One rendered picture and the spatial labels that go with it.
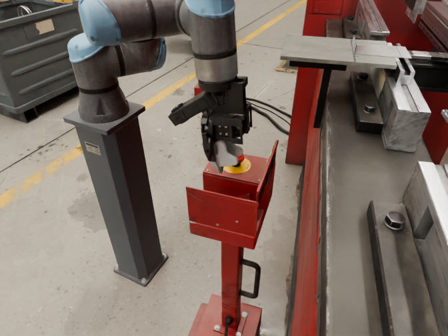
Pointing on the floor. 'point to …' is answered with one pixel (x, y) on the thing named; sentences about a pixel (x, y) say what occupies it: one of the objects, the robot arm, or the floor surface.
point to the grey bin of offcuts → (35, 54)
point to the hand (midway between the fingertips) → (217, 167)
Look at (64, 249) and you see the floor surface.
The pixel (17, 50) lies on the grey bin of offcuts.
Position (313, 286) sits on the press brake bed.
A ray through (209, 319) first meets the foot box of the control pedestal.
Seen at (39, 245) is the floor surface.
